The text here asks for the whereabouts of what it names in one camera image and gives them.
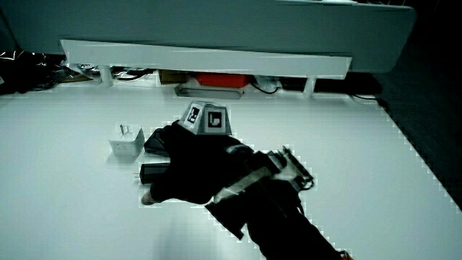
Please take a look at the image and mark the person's right hand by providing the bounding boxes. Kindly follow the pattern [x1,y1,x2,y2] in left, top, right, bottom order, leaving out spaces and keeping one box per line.
[140,101,272,207]

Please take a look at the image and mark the black charger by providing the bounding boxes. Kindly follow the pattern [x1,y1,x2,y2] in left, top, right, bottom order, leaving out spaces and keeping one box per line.
[138,162,171,186]
[144,127,170,157]

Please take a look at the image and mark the white cube charger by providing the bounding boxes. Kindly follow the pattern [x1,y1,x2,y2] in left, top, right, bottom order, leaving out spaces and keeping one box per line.
[108,123,146,157]

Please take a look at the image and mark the grey flat device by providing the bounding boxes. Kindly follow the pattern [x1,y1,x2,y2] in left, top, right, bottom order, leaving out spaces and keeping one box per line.
[174,84,245,100]

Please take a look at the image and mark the red box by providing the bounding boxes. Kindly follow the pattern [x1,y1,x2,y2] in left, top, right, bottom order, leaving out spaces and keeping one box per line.
[194,71,252,89]

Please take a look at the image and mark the brown cardboard box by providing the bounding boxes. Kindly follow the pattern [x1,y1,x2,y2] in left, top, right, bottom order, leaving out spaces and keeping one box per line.
[158,69,193,85]

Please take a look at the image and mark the white desk shelf riser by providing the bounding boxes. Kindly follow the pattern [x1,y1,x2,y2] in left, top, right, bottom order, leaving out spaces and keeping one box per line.
[60,39,353,99]

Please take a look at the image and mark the white small device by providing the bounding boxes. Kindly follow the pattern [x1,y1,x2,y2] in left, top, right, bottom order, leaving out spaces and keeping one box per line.
[252,74,283,94]

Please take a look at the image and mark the white back panel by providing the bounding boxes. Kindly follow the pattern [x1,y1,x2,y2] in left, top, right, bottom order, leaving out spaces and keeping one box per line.
[0,0,418,74]

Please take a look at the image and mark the black plastic bags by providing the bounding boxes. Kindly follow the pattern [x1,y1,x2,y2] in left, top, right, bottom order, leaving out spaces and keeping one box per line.
[0,49,95,95]

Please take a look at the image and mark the black cable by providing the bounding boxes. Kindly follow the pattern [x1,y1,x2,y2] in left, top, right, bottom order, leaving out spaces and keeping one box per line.
[348,92,391,111]

